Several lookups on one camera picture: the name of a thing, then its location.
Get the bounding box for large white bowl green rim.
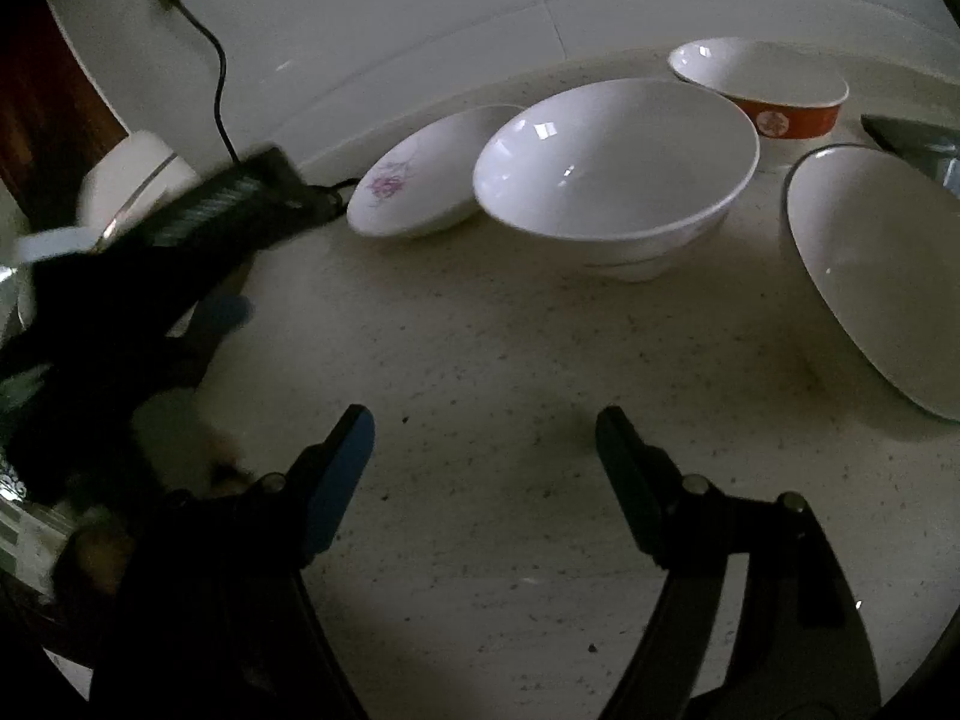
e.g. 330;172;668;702
779;145;958;434

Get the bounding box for black gas stove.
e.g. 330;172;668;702
861;114;960;195

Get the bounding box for person left hand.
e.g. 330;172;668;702
50;421;252;605

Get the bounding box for white plate pink flower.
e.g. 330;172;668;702
347;104;523;239

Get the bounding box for white flared bowl pink flowers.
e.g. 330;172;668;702
472;78;760;283

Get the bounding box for white rice cooker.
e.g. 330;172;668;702
76;130;200;247

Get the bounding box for black power cable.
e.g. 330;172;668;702
148;0;362;212

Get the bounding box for red and white bowl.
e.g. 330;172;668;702
667;37;850;171

